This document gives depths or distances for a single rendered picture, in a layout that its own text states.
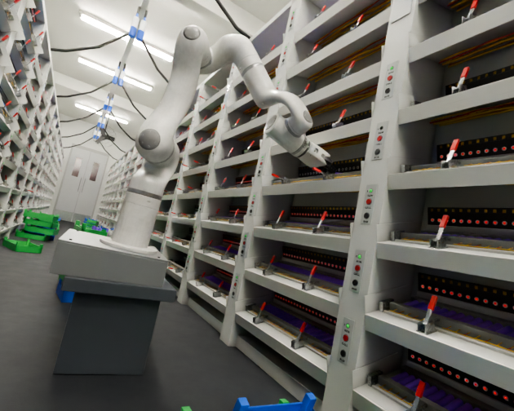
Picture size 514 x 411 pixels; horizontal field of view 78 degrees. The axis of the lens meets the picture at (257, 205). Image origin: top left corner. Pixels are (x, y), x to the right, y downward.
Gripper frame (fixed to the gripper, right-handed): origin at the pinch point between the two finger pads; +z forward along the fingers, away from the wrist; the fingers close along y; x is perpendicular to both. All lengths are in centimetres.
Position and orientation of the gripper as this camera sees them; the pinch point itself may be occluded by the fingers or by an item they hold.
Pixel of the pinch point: (329, 170)
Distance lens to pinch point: 129.9
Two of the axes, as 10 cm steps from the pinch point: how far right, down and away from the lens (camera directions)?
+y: -5.1, 0.0, 8.6
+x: -4.1, 8.8, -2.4
